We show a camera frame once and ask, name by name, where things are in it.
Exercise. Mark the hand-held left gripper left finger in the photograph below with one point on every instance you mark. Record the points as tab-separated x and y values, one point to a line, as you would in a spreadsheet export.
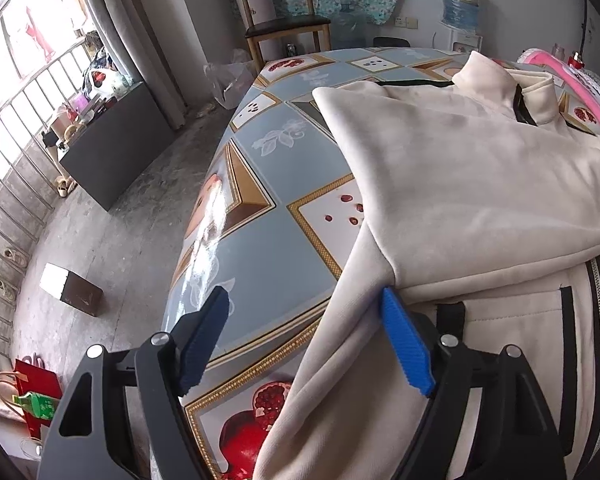
205	340

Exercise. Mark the pile of household items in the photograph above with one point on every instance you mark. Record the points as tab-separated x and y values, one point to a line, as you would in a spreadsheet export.
100	80

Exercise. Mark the red paper bag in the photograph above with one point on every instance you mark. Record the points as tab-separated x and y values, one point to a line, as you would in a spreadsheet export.
37	380

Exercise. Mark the black trash can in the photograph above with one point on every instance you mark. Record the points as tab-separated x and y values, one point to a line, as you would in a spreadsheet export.
390	42

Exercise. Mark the clear plastic bag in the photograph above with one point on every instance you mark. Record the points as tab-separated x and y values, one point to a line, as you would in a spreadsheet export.
225	85

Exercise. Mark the red hanging garment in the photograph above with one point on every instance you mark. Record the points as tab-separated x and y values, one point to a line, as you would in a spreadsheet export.
40	35

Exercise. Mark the cream zip jacket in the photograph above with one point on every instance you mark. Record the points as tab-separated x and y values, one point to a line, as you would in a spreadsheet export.
455	185

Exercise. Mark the black cabinet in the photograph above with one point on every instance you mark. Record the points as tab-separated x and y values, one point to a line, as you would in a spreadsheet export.
115	150

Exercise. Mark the white water dispenser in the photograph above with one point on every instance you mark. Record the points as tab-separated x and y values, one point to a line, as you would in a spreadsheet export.
462	42

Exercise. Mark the grey curtain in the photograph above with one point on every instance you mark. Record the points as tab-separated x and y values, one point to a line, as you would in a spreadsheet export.
140	35

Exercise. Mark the wooden chair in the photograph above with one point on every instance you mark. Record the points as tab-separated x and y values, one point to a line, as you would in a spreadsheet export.
287	26

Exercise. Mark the empty clear water jug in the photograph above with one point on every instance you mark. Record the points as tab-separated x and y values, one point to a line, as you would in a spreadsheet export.
347	30

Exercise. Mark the pink blanket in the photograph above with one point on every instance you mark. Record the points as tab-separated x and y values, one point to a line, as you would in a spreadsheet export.
580	77

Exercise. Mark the white wall socket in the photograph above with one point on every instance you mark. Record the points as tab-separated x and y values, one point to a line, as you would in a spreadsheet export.
406	22

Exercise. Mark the brown cardboard box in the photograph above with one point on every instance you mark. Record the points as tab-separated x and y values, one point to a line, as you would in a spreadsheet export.
80	297

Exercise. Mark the beige slipper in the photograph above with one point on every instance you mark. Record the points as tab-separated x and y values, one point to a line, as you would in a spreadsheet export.
65	186

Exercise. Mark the metal can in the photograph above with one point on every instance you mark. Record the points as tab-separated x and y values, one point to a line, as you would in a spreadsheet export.
291	50

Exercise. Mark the metal window railing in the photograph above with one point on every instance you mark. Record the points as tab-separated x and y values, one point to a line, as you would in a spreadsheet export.
45	67

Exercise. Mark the clear bottle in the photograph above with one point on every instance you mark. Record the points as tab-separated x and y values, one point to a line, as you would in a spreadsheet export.
558	51

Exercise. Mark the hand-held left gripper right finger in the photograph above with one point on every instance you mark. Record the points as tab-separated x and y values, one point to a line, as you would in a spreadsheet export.
405	340

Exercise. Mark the white cylinder box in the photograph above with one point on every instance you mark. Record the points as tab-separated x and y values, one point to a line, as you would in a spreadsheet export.
260	2

